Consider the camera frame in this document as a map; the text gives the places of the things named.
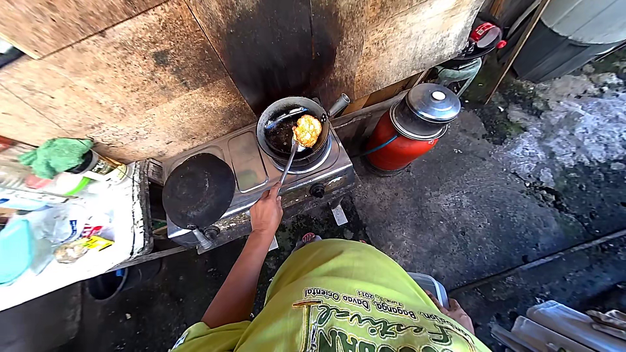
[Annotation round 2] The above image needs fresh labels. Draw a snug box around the person's right hand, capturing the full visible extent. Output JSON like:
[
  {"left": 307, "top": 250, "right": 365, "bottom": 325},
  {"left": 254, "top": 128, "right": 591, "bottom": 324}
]
[{"left": 425, "top": 290, "right": 475, "bottom": 335}]

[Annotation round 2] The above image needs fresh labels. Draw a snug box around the round blackened pan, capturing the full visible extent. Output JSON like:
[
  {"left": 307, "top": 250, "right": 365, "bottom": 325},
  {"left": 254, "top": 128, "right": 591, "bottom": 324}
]
[{"left": 162, "top": 153, "right": 236, "bottom": 249}]

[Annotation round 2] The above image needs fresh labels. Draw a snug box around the clear plastic bag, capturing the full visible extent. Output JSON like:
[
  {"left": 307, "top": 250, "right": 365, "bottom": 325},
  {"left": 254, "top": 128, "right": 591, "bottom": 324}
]
[{"left": 29, "top": 203, "right": 115, "bottom": 245}]

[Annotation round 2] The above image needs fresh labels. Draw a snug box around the fried egg patty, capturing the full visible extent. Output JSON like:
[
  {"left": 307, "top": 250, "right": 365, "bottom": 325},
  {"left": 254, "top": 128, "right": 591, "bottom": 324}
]
[{"left": 292, "top": 115, "right": 322, "bottom": 149}]

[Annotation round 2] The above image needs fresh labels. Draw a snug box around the person's left forearm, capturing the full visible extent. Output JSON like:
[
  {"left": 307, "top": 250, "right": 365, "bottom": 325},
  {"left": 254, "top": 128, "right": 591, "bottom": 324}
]
[{"left": 201, "top": 230, "right": 276, "bottom": 329}]

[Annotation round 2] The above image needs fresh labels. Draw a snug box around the metal pot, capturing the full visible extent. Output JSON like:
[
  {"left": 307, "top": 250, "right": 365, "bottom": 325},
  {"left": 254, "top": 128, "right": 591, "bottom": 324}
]
[{"left": 390, "top": 99, "right": 449, "bottom": 142}]

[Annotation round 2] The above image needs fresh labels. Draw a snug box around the stack of corrugated sheets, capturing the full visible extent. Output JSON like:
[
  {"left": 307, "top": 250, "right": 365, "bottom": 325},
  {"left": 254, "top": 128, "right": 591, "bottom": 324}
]
[{"left": 490, "top": 300, "right": 626, "bottom": 352}]

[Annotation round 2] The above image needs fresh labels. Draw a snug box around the blue gas hose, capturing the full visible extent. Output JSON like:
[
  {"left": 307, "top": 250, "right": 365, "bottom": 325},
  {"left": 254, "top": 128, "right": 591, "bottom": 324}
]
[{"left": 361, "top": 135, "right": 399, "bottom": 156}]

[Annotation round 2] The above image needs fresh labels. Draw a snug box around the clear plastic container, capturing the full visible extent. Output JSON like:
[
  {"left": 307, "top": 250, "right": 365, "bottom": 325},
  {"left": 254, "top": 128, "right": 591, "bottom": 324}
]
[{"left": 407, "top": 272, "right": 450, "bottom": 310}]

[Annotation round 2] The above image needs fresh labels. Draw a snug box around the wooden stick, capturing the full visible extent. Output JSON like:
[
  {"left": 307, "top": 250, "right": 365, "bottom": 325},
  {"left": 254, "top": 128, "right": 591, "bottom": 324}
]
[{"left": 484, "top": 0, "right": 552, "bottom": 105}]

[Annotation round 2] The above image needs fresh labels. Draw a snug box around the dark bucket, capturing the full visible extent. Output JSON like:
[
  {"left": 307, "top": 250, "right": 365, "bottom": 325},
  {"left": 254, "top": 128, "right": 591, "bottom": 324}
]
[{"left": 87, "top": 258, "right": 162, "bottom": 301}]

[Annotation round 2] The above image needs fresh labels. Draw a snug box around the metal spatula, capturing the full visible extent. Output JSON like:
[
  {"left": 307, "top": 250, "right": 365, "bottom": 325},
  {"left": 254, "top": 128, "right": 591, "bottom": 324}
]
[{"left": 277, "top": 137, "right": 306, "bottom": 192}]

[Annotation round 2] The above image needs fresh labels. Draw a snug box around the yellow packet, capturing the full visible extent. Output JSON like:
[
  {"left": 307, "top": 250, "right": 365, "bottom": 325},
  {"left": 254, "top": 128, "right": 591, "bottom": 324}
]
[{"left": 81, "top": 235, "right": 114, "bottom": 252}]

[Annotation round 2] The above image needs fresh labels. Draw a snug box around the black wok with metal handle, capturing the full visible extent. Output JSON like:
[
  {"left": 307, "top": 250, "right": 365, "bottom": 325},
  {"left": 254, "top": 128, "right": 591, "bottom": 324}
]
[{"left": 256, "top": 93, "right": 351, "bottom": 165}]

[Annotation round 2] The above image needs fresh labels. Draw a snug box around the red gas cylinder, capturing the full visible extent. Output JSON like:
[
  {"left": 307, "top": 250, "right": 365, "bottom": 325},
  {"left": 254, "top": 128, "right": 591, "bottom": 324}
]
[{"left": 364, "top": 109, "right": 439, "bottom": 177}]

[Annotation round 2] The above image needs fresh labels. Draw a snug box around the person's left hand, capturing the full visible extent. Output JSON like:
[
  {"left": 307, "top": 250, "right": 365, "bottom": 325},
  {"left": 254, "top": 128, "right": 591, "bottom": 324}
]
[{"left": 249, "top": 182, "right": 284, "bottom": 235}]

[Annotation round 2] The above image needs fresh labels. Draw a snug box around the silver lid with white knob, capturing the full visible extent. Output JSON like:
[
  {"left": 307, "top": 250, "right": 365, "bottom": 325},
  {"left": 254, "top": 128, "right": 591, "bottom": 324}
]
[{"left": 406, "top": 83, "right": 461, "bottom": 123}]

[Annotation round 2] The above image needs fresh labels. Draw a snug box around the bright green plastic item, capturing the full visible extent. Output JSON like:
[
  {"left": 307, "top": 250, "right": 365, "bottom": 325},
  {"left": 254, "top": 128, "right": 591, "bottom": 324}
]
[{"left": 64, "top": 177, "right": 92, "bottom": 197}]

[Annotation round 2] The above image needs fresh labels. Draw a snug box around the green cloth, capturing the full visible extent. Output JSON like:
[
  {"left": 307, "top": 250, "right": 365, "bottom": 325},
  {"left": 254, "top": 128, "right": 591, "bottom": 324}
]
[{"left": 18, "top": 138, "right": 94, "bottom": 180}]

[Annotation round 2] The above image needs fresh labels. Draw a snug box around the white-topped table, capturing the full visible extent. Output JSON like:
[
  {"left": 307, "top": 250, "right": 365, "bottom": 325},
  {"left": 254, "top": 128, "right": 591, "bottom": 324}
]
[{"left": 0, "top": 159, "right": 186, "bottom": 312}]

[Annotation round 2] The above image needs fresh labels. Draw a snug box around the pale green plastic stool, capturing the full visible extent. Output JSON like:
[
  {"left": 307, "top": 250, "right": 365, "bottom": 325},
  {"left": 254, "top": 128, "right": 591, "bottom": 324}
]
[{"left": 434, "top": 57, "right": 483, "bottom": 97}]

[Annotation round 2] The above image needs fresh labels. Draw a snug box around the person's body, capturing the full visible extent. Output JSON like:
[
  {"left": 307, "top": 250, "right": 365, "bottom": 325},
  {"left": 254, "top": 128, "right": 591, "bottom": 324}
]
[{"left": 171, "top": 239, "right": 492, "bottom": 352}]

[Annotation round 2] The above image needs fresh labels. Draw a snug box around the silver two-burner gas stove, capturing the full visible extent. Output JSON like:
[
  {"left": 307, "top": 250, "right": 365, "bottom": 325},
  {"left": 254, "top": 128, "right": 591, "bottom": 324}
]
[{"left": 162, "top": 97, "right": 356, "bottom": 255}]

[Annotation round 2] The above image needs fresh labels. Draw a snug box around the red cup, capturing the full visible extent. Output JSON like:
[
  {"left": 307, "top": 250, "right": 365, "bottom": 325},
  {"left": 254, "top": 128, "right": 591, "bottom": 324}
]
[{"left": 469, "top": 22, "right": 507, "bottom": 50}]

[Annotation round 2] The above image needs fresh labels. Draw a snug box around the black basin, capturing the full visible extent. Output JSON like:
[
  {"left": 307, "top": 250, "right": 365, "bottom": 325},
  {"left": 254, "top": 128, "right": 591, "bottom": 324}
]
[{"left": 442, "top": 18, "right": 502, "bottom": 68}]

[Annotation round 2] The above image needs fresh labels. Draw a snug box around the large grey bin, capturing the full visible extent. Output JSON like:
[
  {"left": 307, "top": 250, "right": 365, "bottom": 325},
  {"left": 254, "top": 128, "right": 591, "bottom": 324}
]
[{"left": 512, "top": 0, "right": 626, "bottom": 83}]

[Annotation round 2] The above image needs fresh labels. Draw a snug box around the turquoise plastic container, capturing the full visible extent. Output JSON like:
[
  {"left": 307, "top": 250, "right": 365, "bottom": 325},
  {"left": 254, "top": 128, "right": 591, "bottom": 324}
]
[{"left": 0, "top": 219, "right": 35, "bottom": 286}]

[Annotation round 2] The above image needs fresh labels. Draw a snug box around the white tub with printed label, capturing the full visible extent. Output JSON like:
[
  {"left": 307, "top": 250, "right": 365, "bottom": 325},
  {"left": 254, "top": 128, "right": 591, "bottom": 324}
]
[{"left": 82, "top": 150, "right": 128, "bottom": 185}]

